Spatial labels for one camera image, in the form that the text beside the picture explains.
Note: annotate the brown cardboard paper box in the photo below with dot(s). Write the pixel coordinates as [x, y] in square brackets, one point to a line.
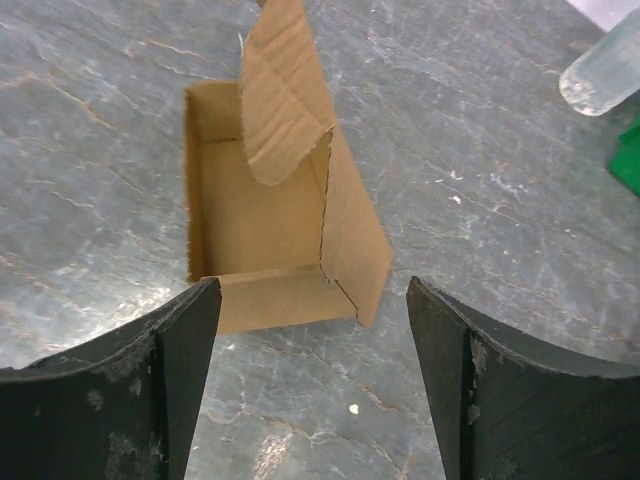
[277, 209]

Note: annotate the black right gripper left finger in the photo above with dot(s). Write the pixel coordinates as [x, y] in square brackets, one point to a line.
[123, 405]

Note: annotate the clear plastic water bottle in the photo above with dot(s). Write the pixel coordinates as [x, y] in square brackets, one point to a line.
[606, 74]

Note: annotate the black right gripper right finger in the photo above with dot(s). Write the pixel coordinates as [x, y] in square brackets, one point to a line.
[507, 405]

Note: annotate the green plastic tray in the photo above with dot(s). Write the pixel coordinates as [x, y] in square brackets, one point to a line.
[625, 164]

